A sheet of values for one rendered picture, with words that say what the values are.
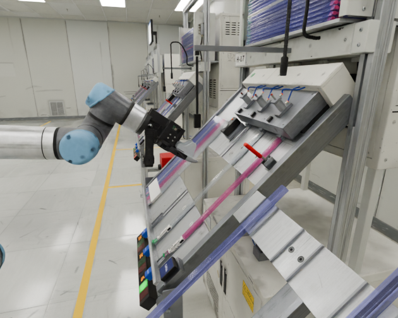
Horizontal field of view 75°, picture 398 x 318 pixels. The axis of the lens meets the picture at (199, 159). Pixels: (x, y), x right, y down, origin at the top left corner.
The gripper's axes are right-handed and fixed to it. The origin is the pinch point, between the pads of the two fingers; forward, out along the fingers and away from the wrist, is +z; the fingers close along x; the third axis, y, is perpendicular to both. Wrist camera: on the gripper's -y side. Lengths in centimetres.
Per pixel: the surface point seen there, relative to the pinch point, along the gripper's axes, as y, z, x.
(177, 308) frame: -30.9, 9.2, -25.5
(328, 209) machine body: 12, 84, 21
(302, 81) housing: 36.8, 10.0, -10.7
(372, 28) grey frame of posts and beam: 50, 8, -25
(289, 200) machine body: 4, 72, 34
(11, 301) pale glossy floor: -137, -20, 68
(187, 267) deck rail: -21.9, 7.2, -21.1
